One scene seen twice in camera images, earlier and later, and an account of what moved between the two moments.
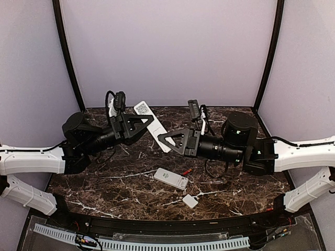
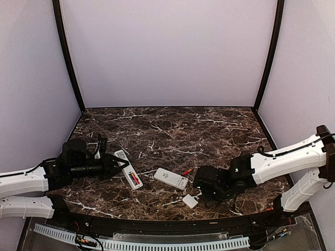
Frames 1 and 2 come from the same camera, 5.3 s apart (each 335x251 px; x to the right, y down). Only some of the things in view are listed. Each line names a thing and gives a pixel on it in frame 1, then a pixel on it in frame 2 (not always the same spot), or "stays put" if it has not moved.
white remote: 156,129 to 129,171
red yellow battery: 187,172 stays put
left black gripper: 123,127 to 109,170
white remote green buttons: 171,178 stays put
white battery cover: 190,201 stays put
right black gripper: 189,142 to 209,201
